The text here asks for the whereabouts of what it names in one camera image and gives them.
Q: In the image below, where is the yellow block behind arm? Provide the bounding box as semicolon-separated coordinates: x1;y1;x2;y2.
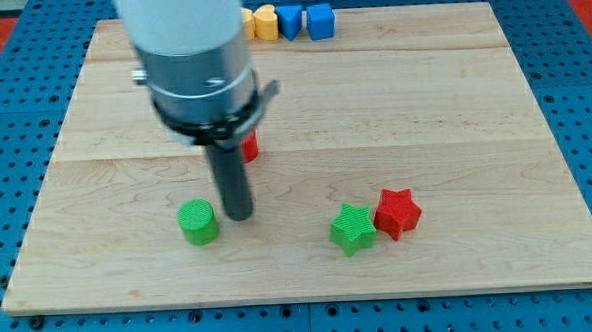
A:
241;8;255;41

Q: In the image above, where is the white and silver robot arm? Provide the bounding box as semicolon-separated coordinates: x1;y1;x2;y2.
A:
113;0;279;148

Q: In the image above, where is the green star block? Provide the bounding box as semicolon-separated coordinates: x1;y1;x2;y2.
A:
329;202;377;257

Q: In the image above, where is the red star block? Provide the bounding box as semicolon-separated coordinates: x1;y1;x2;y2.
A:
373;189;422;241

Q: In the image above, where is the red block behind stick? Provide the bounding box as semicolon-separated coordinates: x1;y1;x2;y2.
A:
240;131;259;163

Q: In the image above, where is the dark cylindrical pusher stick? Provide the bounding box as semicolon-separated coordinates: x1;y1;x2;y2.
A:
205;145;254;222

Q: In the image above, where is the wooden board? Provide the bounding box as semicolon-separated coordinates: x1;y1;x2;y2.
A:
2;3;592;316

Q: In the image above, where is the green cylinder block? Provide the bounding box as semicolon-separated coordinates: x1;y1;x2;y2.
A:
177;198;219;246

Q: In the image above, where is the yellow heart block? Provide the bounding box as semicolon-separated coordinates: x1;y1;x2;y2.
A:
253;4;279;41

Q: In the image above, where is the blue triangle block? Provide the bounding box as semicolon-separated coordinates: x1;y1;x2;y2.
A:
275;5;303;41

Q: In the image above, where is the blue cube block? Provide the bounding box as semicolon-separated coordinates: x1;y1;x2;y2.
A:
306;3;336;41

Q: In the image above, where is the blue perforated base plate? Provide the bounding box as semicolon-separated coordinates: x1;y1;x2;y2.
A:
0;0;592;332

